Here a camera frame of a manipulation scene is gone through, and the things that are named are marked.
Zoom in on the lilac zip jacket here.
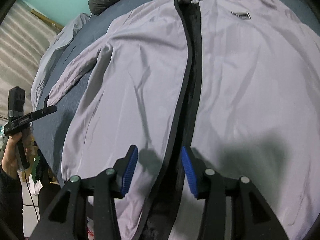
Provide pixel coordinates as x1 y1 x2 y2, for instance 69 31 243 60
46 0 320 240

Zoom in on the person's left hand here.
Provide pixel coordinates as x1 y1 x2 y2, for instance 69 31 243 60
2 129 33 179

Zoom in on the dark blue bed cover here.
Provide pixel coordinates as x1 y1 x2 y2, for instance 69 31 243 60
31 0 320 188

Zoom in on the beige curtain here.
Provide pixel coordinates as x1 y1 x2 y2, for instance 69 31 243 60
0 0 57 125

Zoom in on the light grey bed sheet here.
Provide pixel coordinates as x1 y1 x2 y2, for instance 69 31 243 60
30 13 91 111

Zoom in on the black cable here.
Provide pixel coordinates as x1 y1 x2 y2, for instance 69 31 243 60
23 169 41 223

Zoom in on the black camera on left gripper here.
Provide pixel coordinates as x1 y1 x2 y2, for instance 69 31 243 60
8 86 25 122

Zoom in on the wooden frame edge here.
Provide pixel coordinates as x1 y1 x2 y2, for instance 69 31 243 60
30 9 64 31

